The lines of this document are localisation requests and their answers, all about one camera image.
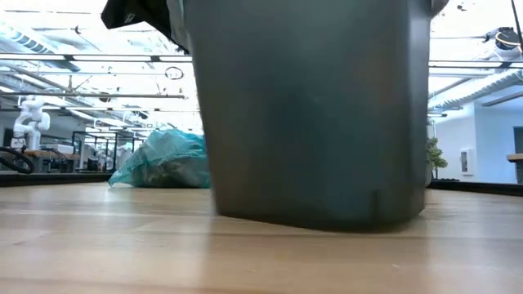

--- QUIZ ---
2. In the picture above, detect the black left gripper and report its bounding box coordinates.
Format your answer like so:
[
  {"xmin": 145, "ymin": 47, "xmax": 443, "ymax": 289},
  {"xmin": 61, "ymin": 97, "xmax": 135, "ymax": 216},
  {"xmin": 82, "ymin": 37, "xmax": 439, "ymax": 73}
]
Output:
[{"xmin": 101, "ymin": 0, "xmax": 191, "ymax": 54}]

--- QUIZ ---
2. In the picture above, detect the teal trash bag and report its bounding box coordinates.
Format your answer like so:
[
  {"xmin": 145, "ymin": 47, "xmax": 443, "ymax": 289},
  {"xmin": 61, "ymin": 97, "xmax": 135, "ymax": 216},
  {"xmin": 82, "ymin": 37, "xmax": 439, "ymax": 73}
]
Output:
[{"xmin": 108, "ymin": 128, "xmax": 212, "ymax": 189}]

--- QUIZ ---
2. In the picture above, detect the black trash bin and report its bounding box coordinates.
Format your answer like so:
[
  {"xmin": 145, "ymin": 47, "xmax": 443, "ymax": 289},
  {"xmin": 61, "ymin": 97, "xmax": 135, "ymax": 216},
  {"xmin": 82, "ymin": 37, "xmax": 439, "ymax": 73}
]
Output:
[{"xmin": 183, "ymin": 0, "xmax": 434, "ymax": 233}]

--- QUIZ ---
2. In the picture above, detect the white robot figure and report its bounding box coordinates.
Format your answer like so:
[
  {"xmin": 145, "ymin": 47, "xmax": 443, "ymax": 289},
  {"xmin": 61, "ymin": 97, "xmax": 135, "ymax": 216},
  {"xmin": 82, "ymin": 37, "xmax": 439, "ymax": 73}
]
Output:
[{"xmin": 11, "ymin": 96, "xmax": 51, "ymax": 151}]

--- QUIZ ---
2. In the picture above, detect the background wooden workbench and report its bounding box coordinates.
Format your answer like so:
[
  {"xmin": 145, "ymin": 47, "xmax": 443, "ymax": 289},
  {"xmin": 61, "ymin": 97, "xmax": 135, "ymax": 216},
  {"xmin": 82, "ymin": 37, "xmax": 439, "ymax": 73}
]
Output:
[{"xmin": 0, "ymin": 149, "xmax": 81, "ymax": 173}]

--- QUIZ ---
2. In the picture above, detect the green fuzzy ball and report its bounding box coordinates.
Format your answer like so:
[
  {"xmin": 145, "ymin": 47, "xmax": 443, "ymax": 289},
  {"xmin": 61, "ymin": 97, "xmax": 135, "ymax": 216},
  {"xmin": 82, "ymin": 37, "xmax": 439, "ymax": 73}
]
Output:
[{"xmin": 426, "ymin": 136, "xmax": 449, "ymax": 188}]

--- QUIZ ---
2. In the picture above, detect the black coiled cable loop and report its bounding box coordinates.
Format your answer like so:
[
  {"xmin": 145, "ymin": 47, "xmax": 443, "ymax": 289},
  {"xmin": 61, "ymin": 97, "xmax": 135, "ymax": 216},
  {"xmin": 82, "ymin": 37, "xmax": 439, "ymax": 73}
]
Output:
[{"xmin": 163, "ymin": 65, "xmax": 185, "ymax": 81}]

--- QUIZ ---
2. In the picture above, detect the grey ventilation duct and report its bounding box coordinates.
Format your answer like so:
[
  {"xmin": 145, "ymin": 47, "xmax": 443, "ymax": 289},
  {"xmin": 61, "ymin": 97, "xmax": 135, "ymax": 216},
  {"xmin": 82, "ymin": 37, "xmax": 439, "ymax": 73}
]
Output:
[
  {"xmin": 427, "ymin": 69, "xmax": 523, "ymax": 112},
  {"xmin": 0, "ymin": 22, "xmax": 83, "ymax": 74}
]

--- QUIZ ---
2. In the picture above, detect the black arm base cable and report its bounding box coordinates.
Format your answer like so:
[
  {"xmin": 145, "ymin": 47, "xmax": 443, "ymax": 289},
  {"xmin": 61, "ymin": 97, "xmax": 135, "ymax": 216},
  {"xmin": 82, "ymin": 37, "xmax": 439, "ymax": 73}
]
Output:
[{"xmin": 0, "ymin": 145, "xmax": 37, "ymax": 176}]

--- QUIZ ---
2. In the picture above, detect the black ceiling cord reel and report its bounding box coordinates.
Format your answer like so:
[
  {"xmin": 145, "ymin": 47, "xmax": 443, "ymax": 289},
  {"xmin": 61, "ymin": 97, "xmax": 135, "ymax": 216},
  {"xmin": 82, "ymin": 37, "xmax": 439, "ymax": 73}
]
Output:
[{"xmin": 485, "ymin": 26, "xmax": 523, "ymax": 52}]

